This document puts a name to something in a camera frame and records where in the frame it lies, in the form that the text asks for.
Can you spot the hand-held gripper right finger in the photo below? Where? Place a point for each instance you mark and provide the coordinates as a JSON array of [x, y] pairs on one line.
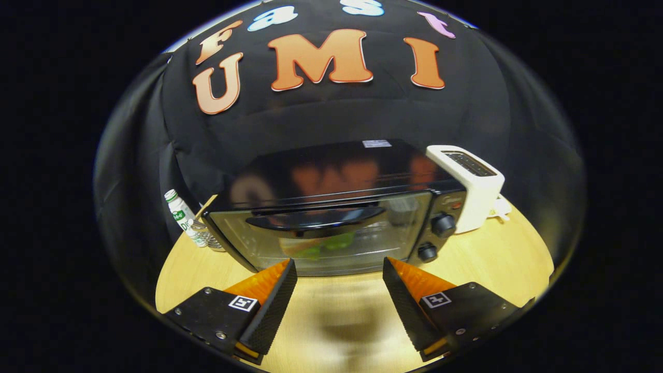
[[406, 311]]

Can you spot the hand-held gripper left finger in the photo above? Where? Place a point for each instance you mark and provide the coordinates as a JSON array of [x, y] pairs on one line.
[[272, 311]]

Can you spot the toast and lettuce sandwich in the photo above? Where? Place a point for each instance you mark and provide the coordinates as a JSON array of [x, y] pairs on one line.
[[331, 243]]

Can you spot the black toaster oven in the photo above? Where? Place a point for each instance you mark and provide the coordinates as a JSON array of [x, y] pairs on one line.
[[336, 171]]

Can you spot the white pop-up toaster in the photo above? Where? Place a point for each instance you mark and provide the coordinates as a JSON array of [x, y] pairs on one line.
[[481, 197]]

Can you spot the clear glass jar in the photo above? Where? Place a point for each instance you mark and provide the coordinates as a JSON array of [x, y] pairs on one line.
[[212, 242]]

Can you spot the wooden stick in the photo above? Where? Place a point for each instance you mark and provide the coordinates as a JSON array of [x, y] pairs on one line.
[[207, 203]]

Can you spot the white bottle with green label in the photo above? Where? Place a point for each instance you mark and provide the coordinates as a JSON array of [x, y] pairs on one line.
[[181, 212]]

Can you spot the white divided condiment dish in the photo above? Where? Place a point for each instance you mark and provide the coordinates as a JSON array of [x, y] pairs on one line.
[[501, 210]]

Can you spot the black backdrop cloth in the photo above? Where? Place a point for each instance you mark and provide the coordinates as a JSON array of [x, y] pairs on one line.
[[362, 114]]

